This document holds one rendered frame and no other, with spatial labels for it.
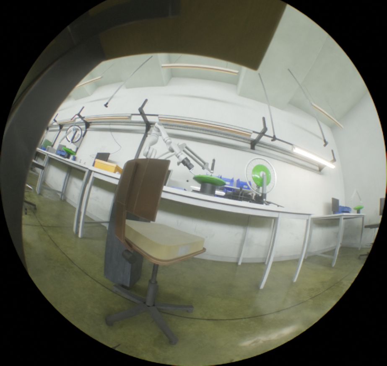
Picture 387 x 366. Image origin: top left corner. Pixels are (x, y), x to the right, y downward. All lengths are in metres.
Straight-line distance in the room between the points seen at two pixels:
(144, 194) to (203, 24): 0.42
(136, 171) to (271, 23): 0.50
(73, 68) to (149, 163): 0.36
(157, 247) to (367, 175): 5.00
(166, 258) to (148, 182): 0.27
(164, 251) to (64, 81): 0.48
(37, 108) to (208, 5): 0.20
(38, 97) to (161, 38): 0.15
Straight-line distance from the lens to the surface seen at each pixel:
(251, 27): 0.17
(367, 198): 4.84
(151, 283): 0.79
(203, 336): 0.94
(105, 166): 1.60
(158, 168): 0.41
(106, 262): 1.13
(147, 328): 0.91
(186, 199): 1.13
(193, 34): 0.17
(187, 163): 1.15
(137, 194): 0.43
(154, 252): 0.47
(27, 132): 0.17
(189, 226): 2.05
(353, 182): 5.08
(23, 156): 0.17
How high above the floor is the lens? 0.76
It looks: 17 degrees up
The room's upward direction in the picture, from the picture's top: 13 degrees clockwise
